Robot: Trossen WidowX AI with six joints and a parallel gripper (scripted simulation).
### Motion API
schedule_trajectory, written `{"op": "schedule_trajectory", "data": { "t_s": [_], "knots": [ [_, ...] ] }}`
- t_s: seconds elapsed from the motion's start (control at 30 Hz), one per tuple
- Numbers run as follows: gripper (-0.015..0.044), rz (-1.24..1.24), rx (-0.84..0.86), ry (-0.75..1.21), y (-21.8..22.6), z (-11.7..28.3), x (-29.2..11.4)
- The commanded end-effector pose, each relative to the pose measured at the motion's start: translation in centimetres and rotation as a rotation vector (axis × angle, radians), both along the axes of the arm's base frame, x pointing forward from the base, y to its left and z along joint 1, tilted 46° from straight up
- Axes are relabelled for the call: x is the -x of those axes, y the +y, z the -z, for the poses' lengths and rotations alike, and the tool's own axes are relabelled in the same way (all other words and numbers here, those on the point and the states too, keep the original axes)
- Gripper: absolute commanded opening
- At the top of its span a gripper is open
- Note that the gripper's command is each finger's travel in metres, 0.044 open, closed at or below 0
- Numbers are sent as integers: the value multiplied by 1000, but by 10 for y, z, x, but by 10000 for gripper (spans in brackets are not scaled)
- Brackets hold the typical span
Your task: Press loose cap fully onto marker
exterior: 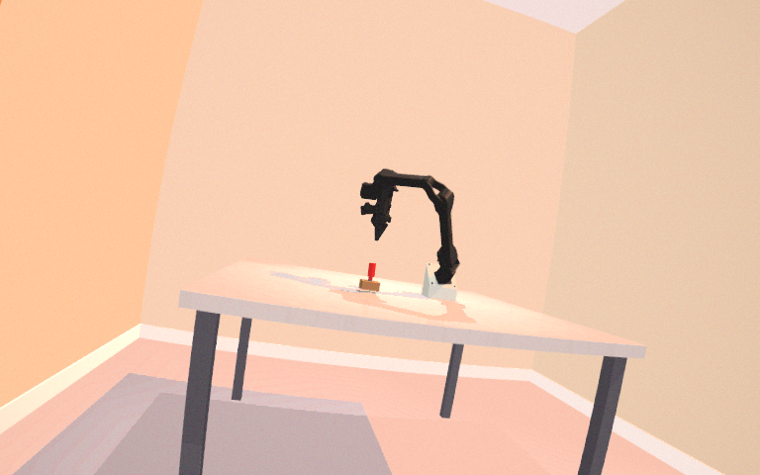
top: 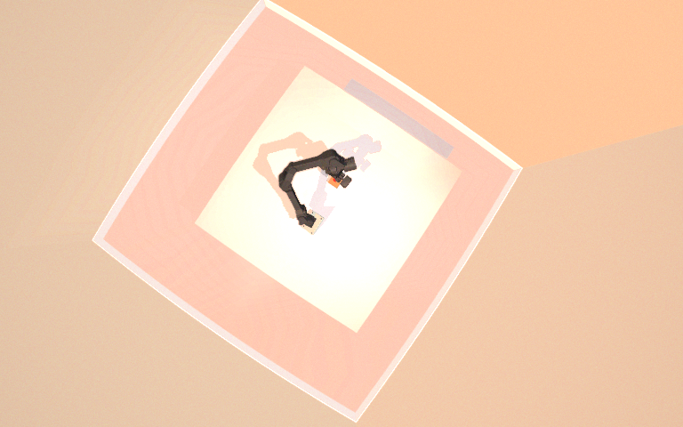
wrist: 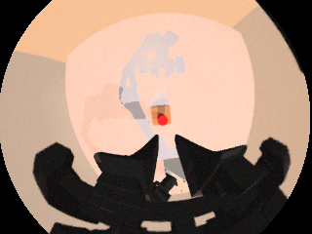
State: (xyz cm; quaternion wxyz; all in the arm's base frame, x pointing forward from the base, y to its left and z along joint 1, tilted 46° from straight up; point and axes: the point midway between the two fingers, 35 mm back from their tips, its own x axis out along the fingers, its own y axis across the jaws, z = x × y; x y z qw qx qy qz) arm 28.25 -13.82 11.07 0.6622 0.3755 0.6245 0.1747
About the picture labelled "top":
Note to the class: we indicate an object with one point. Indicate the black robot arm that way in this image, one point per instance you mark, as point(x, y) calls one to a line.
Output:
point(333, 163)

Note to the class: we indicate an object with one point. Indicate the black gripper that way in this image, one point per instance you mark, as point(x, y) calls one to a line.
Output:
point(344, 181)

